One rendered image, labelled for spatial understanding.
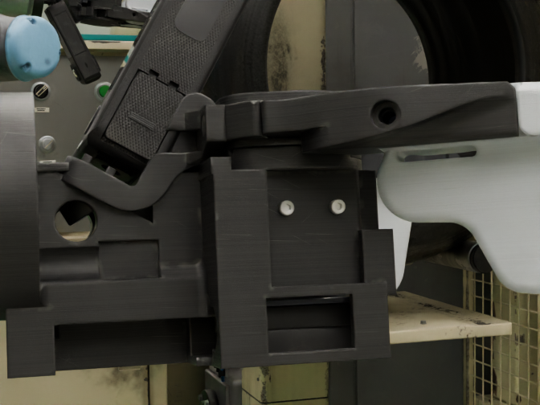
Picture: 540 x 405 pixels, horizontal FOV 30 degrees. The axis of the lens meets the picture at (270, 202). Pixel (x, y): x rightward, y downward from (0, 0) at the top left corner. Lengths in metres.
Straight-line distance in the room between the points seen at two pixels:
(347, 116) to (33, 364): 0.11
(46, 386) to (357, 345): 1.67
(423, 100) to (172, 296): 0.09
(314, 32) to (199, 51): 1.46
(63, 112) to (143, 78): 1.65
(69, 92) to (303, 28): 0.48
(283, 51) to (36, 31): 0.63
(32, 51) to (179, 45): 0.91
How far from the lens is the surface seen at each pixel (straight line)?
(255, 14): 1.34
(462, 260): 1.50
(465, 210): 0.30
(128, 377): 1.97
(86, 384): 1.96
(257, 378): 1.78
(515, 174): 0.30
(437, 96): 0.28
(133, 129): 0.31
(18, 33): 1.22
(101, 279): 0.31
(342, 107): 0.28
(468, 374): 1.95
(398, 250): 0.41
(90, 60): 1.38
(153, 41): 0.32
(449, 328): 1.47
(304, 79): 1.76
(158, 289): 0.30
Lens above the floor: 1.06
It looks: 3 degrees down
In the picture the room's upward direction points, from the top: 1 degrees counter-clockwise
